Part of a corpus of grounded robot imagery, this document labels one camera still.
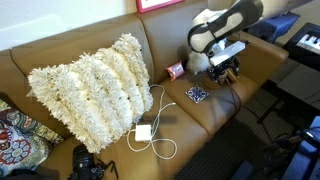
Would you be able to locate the brown leather sofa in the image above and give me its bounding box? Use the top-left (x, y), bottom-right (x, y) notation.
top-left (0, 0), bottom-right (288, 180)

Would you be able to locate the red framed picture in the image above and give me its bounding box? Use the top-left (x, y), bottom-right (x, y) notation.
top-left (136, 0), bottom-right (183, 13)

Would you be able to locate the white shaggy pillow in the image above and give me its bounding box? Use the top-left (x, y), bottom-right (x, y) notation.
top-left (28, 34), bottom-right (153, 153)

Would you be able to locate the white fluffy plush toy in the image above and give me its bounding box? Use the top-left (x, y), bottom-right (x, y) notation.
top-left (186, 51), bottom-right (210, 75)

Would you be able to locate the black keyboard piano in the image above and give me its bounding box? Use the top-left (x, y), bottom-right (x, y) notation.
top-left (283, 23), bottom-right (320, 71)

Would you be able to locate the blue cloth side table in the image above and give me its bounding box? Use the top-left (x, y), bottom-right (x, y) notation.
top-left (247, 12), bottom-right (300, 43)

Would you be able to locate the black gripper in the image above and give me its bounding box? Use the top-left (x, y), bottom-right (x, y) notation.
top-left (207, 56), bottom-right (240, 84)

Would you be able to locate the colourful patterned pillow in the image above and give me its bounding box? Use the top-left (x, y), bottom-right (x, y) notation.
top-left (0, 100), bottom-right (64, 178)

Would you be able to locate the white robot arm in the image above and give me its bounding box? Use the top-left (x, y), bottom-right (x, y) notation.
top-left (187, 0), bottom-right (312, 83)

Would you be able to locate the black camera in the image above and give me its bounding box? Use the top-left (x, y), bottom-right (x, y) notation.
top-left (67, 144), bottom-right (119, 180)

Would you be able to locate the pink tissue pack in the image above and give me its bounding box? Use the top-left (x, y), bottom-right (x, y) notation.
top-left (167, 61), bottom-right (185, 81)

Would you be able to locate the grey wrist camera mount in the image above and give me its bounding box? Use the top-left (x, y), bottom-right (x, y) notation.
top-left (210, 41), bottom-right (246, 66)

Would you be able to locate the white power adapter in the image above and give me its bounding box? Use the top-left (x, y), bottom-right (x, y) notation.
top-left (135, 124), bottom-right (152, 142)

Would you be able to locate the blue white patterned tile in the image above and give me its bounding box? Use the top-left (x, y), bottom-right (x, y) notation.
top-left (186, 85), bottom-right (209, 104)

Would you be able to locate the brown woven bucket bag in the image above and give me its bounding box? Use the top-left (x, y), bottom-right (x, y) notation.
top-left (203, 68), bottom-right (241, 115)

